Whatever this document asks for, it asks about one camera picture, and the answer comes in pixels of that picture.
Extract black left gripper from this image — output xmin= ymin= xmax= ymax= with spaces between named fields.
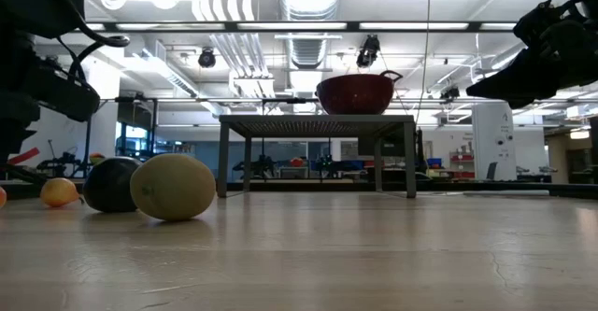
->
xmin=0 ymin=30 xmax=43 ymax=175

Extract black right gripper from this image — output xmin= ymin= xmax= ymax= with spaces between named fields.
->
xmin=465 ymin=0 xmax=598 ymax=111

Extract small yellow-orange fruit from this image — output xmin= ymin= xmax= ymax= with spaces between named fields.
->
xmin=39 ymin=177 xmax=85 ymax=208

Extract oval tan kiwi fruit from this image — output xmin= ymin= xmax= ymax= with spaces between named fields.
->
xmin=129 ymin=152 xmax=218 ymax=222

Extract purple plastic colander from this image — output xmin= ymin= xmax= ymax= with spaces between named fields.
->
xmin=315 ymin=69 xmax=404 ymax=116

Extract dark round fruit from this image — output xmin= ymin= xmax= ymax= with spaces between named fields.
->
xmin=82 ymin=156 xmax=142 ymax=214

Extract red flat bar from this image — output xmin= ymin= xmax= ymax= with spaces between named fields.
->
xmin=7 ymin=147 xmax=41 ymax=166

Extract white square pillar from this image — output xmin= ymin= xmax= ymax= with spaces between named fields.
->
xmin=471 ymin=101 xmax=518 ymax=182

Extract red shelf bins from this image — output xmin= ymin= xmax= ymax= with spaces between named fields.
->
xmin=449 ymin=149 xmax=476 ymax=179

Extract grey perforated metal shelf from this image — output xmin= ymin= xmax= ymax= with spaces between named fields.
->
xmin=217 ymin=113 xmax=418 ymax=200

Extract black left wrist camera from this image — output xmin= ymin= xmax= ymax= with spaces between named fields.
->
xmin=21 ymin=57 xmax=102 ymax=123

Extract distant black rig frame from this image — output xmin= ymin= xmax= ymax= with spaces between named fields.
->
xmin=79 ymin=95 xmax=163 ymax=177

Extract thin hanging cable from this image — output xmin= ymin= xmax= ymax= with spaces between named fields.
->
xmin=413 ymin=0 xmax=432 ymax=126

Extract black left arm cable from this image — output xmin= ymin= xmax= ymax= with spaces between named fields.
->
xmin=55 ymin=15 xmax=132 ymax=81

